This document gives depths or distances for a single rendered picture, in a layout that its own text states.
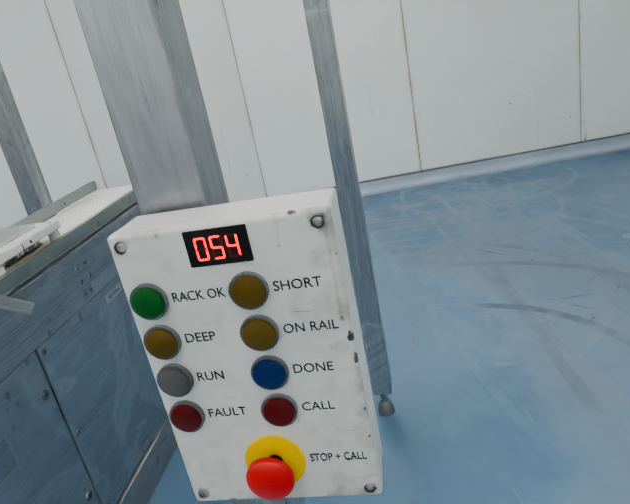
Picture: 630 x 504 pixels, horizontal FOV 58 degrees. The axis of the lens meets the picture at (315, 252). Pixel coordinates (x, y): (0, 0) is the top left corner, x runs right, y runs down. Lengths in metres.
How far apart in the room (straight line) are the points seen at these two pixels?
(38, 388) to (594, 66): 4.05
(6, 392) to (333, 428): 1.01
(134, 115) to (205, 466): 0.30
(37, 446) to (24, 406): 0.10
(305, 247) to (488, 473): 1.41
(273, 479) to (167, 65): 0.33
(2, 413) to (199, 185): 1.00
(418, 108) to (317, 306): 3.87
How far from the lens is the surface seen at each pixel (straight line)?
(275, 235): 0.40
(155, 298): 0.44
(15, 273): 1.35
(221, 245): 0.41
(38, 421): 1.48
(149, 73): 0.46
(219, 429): 0.50
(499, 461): 1.78
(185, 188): 0.47
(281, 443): 0.49
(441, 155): 4.35
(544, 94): 4.49
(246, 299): 0.42
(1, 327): 1.31
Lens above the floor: 1.21
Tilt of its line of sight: 21 degrees down
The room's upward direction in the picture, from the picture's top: 11 degrees counter-clockwise
